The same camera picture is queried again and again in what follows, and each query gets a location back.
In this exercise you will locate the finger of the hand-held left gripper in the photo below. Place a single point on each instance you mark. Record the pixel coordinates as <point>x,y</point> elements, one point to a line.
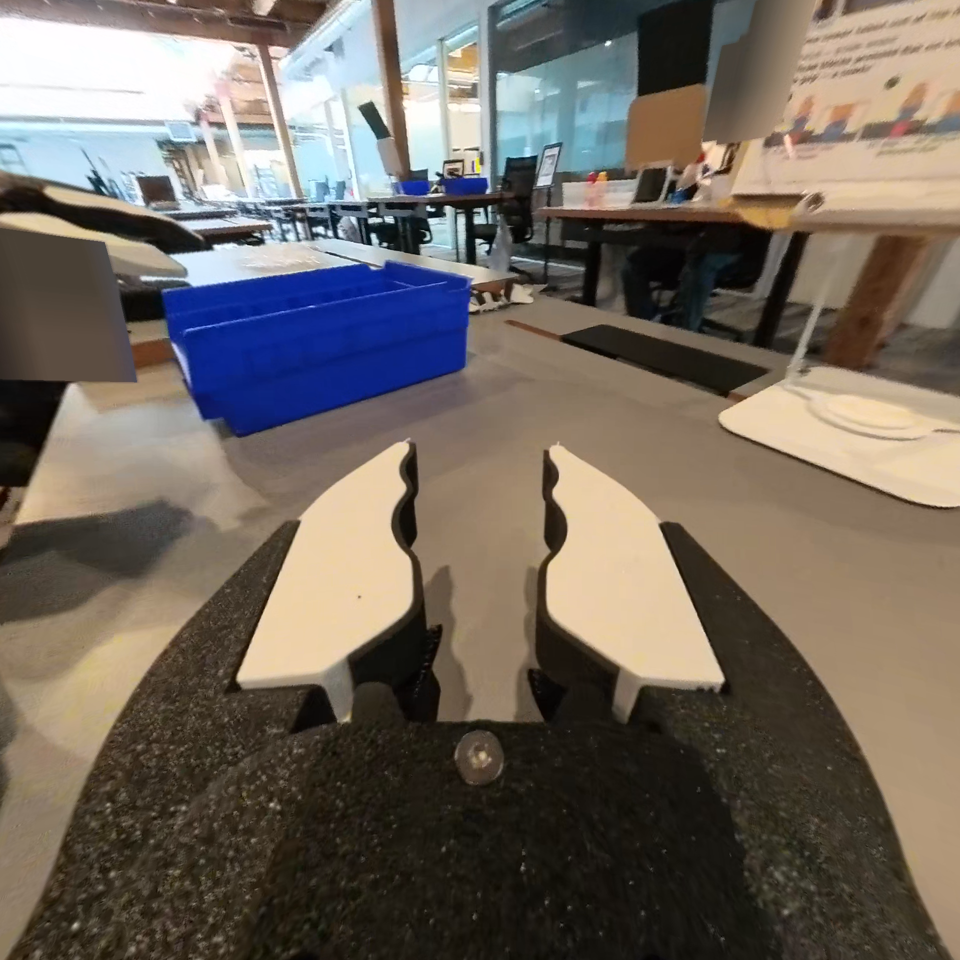
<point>150,259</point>
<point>90,202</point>

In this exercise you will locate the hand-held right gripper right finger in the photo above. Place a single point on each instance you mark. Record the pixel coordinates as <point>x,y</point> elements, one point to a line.
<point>622,577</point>

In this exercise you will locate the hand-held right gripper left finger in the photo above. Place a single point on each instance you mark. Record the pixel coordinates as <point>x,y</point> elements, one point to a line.
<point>337,570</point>

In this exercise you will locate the blue plastic bin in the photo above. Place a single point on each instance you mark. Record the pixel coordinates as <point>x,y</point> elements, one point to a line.
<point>322,345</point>

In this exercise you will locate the black mat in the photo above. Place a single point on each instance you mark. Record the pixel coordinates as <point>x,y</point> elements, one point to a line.
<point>667,356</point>

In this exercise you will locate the long wooden desk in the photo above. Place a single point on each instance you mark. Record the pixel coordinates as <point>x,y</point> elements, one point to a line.
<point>420,259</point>

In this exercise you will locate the white round disc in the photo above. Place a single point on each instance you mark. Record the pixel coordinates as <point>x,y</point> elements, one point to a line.
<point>870,414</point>

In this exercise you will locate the small blue bins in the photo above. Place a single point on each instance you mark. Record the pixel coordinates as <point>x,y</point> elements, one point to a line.
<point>442,186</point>

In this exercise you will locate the crumpled white paper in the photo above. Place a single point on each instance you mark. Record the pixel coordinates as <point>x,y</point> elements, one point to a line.
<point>502,294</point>

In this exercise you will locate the wooden desk with black legs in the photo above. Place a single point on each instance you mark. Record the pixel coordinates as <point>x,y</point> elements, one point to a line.
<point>652,217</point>

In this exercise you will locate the black office chair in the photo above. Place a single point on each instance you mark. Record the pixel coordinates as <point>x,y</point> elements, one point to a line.
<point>517,202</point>

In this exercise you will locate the framed floor sign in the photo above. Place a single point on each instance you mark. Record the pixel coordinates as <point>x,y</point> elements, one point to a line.
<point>548,165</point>

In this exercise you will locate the cardboard box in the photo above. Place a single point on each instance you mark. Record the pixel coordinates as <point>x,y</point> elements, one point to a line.
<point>666,127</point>

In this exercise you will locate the printed instruction sheet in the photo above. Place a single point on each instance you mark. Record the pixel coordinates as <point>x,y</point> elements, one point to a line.
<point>870,82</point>

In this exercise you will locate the wooden ceiling post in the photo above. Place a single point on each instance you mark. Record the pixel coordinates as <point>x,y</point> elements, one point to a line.
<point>391,82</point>

